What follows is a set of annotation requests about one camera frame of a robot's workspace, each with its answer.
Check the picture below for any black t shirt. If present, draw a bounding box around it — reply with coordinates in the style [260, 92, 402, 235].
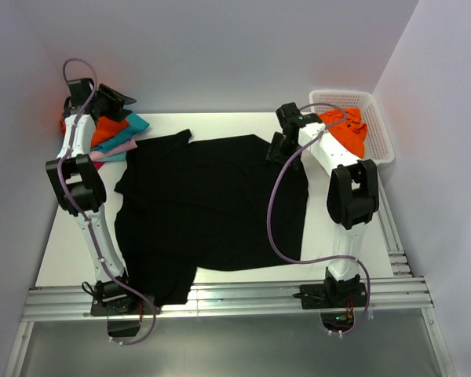
[115, 130, 309, 306]

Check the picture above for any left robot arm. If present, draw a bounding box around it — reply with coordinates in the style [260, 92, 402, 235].
[46, 78, 136, 283]

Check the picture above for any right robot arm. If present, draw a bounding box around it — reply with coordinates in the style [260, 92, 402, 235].
[266, 113, 379, 282]

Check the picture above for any orange folded t shirt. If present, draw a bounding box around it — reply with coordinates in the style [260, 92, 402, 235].
[90, 116, 130, 150]

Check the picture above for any teal folded t shirt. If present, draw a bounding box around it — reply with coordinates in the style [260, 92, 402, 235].
[103, 113, 150, 145]

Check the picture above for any pink folded t shirt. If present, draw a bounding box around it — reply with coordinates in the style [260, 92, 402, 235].
[89, 138, 137, 162]

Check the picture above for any magenta folded t shirt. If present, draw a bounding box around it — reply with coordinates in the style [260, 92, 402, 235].
[93, 161, 104, 170]

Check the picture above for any orange crumpled t shirt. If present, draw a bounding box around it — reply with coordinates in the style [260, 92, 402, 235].
[319, 108, 368, 159]

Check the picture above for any white plastic basket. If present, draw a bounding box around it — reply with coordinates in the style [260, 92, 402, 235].
[309, 89, 395, 165]

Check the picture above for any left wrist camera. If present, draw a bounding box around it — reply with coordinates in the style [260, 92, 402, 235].
[68, 78, 94, 106]

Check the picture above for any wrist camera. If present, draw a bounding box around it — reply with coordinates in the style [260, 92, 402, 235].
[68, 78, 94, 106]
[276, 102, 323, 129]

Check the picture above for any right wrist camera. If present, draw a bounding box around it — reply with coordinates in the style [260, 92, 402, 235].
[276, 102, 323, 129]

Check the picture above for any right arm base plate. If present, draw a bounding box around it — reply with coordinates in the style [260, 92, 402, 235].
[292, 279, 367, 309]

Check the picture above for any aluminium mounting rail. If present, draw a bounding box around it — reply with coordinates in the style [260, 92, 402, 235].
[21, 278, 434, 322]

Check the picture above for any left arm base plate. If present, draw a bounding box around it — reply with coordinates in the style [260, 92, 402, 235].
[81, 281, 153, 317]

